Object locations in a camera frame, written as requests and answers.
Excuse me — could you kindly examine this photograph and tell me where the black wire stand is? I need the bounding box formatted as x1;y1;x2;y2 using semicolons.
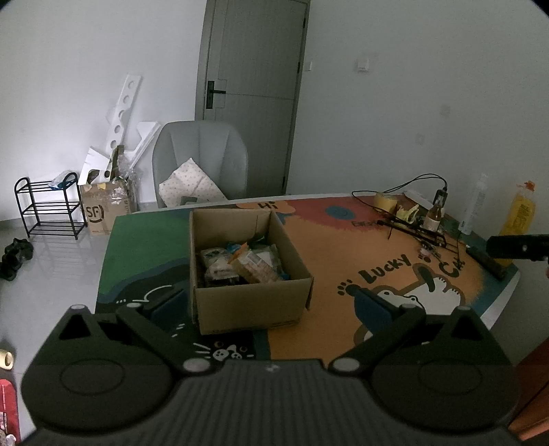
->
376;218;467;269

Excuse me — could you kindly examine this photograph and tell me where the yellow tape roll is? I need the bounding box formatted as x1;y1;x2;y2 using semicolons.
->
373;191;398;213

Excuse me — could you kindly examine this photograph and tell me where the white spray bottle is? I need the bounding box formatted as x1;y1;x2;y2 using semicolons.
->
458;173;488;235

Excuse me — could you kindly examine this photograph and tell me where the yellow plastic bottle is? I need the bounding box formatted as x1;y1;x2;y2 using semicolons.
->
499;179;537;267

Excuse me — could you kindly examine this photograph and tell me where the black door handle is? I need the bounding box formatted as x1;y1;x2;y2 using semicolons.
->
205;80;227;109

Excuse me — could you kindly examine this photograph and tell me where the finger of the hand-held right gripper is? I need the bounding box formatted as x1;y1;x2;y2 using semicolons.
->
486;234;549;262

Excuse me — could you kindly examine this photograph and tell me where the grey chair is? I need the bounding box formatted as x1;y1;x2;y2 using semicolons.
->
152;120;250;210

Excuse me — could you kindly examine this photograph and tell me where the amber glass bottle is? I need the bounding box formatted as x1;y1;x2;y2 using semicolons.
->
422;201;445;233

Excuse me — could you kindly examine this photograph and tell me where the red printed packet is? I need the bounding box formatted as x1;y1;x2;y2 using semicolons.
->
0;379;22;445

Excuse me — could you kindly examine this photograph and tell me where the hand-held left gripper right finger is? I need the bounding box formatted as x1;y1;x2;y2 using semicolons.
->
327;287;490;378

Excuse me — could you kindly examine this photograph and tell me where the white patterned pillow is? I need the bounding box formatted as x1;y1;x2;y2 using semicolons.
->
158;157;229;208

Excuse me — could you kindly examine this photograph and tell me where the black shoe rack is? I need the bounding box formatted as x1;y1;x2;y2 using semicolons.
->
14;171;89;241

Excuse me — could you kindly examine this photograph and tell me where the printed cardboard box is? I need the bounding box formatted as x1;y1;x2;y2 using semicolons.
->
79;177;132;237

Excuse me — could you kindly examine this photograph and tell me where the clear pack of biscuits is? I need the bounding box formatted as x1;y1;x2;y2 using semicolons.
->
232;244;284;284

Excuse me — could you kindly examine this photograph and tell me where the white foam board with holes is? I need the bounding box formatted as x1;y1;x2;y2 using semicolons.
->
104;73;142;156

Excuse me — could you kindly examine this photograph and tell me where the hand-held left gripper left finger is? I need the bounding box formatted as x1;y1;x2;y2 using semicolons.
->
55;286;217;378

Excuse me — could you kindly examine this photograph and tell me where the grey door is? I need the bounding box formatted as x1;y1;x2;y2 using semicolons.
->
195;0;310;203

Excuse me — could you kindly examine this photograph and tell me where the brown cardboard box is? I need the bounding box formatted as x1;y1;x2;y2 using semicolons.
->
188;208;315;336

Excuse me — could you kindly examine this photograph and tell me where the black charger cable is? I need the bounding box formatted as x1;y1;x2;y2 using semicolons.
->
351;173;449;215

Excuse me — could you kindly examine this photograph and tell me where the dark cloth on floor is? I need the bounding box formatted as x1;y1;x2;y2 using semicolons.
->
0;237;35;282

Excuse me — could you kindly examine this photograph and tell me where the slanted white foam piece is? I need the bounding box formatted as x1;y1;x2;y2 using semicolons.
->
128;121;162;169

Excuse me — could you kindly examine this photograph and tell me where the white power strip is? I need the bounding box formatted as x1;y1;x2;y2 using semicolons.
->
402;189;435;205

